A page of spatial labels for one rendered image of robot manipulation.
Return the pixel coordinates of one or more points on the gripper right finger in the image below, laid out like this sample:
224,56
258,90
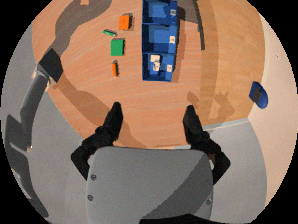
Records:
200,140

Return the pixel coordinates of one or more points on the dark blue rack of bins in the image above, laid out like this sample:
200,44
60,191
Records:
156,37

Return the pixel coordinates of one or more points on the green flat block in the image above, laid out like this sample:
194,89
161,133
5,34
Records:
117,47

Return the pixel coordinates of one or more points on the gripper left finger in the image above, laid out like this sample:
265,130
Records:
104,136

